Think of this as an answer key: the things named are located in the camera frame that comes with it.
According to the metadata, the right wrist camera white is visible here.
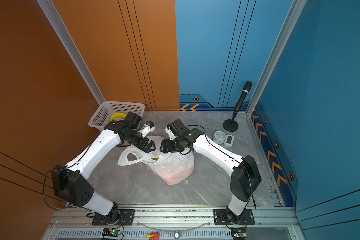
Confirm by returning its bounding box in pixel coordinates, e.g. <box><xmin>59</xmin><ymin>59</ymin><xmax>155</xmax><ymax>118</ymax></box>
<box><xmin>165</xmin><ymin>127</ymin><xmax>176</xmax><ymax>140</ymax></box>

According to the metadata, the aluminium front rail frame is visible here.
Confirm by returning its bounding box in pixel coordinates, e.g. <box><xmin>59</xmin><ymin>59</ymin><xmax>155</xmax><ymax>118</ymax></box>
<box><xmin>42</xmin><ymin>205</ymin><xmax>305</xmax><ymax>240</ymax></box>

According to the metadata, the white plastic basket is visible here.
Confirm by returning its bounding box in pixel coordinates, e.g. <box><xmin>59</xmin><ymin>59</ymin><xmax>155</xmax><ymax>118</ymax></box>
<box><xmin>88</xmin><ymin>101</ymin><xmax>146</xmax><ymax>131</ymax></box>

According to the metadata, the small white digital timer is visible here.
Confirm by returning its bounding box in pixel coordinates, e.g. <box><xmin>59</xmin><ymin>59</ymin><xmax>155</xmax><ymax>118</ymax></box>
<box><xmin>224</xmin><ymin>135</ymin><xmax>235</xmax><ymax>148</ymax></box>

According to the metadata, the red yellow button box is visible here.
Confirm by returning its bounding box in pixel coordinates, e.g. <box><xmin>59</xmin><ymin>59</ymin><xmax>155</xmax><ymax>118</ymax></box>
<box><xmin>144</xmin><ymin>233</ymin><xmax>160</xmax><ymax>240</ymax></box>

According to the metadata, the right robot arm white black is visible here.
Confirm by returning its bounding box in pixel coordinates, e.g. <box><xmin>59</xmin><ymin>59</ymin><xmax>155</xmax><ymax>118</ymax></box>
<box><xmin>160</xmin><ymin>119</ymin><xmax>262</xmax><ymax>225</ymax></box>

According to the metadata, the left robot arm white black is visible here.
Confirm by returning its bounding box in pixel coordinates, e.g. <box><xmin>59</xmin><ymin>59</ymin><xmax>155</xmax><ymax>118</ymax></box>
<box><xmin>51</xmin><ymin>112</ymin><xmax>156</xmax><ymax>225</ymax></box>

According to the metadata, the green circuit board left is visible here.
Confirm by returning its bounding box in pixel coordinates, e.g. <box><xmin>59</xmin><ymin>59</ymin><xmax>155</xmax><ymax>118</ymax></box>
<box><xmin>102</xmin><ymin>228</ymin><xmax>124</xmax><ymax>240</ymax></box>

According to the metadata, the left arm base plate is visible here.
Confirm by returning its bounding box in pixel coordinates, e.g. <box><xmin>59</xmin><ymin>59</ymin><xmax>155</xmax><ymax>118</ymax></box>
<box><xmin>92</xmin><ymin>209</ymin><xmax>135</xmax><ymax>226</ymax></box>

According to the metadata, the white plastic bag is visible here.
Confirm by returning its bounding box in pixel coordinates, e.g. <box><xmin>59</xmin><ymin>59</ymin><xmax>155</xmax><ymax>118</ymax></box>
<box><xmin>118</xmin><ymin>136</ymin><xmax>195</xmax><ymax>181</ymax></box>

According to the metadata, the black microphone on stand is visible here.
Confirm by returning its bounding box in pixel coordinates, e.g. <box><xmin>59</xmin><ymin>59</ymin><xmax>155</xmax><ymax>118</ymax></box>
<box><xmin>223</xmin><ymin>81</ymin><xmax>253</xmax><ymax>132</ymax></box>

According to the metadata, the yellow banana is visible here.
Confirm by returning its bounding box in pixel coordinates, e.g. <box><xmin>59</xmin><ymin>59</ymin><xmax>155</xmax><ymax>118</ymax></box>
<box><xmin>110</xmin><ymin>113</ymin><xmax>127</xmax><ymax>122</ymax></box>

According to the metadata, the circuit board right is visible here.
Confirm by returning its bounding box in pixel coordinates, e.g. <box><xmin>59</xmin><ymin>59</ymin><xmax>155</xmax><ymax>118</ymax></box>
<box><xmin>231</xmin><ymin>230</ymin><xmax>247</xmax><ymax>240</ymax></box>

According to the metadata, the round white clock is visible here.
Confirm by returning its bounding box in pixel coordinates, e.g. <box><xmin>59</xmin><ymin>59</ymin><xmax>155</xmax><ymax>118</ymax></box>
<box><xmin>213</xmin><ymin>131</ymin><xmax>227</xmax><ymax>145</ymax></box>

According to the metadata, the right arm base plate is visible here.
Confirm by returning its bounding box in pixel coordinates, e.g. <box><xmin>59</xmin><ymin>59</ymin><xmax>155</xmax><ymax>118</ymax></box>
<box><xmin>213</xmin><ymin>209</ymin><xmax>255</xmax><ymax>226</ymax></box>

